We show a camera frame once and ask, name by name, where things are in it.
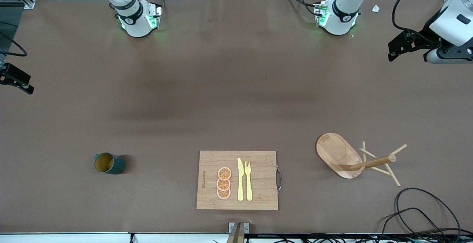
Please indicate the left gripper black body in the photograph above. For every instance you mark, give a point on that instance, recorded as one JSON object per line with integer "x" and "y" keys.
{"x": 425, "y": 38}

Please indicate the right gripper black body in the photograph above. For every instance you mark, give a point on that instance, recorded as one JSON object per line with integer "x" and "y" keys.
{"x": 14, "y": 76}

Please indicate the dark green mug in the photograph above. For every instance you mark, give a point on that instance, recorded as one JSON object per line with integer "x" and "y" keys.
{"x": 114, "y": 165}

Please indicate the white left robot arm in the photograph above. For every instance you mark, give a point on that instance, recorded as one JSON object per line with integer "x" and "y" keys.
{"x": 340, "y": 17}

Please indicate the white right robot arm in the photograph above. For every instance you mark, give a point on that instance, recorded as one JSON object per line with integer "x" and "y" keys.
{"x": 135, "y": 21}

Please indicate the wooden cup rack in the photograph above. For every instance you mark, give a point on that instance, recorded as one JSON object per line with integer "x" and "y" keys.
{"x": 336, "y": 150}

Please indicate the small white paper scrap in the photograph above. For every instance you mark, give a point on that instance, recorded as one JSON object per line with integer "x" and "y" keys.
{"x": 375, "y": 8}

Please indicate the brown table cover mat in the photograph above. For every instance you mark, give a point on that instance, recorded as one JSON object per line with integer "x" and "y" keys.
{"x": 221, "y": 69}

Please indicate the yellow plastic fork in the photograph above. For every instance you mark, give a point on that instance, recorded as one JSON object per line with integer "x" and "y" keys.
{"x": 248, "y": 187}

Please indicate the bamboo cutting board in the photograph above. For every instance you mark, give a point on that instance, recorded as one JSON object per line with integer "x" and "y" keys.
{"x": 258, "y": 198}

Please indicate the yellow plastic knife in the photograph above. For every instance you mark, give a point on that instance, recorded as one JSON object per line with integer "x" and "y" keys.
{"x": 240, "y": 184}

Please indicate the orange slice toy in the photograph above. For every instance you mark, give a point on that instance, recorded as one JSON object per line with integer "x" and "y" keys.
{"x": 223, "y": 194}
{"x": 223, "y": 184}
{"x": 224, "y": 173}

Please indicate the white table edge rail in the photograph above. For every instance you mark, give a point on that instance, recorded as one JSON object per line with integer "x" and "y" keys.
{"x": 74, "y": 238}

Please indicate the metal bracket with post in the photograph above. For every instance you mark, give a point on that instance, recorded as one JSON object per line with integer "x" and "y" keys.
{"x": 238, "y": 232}

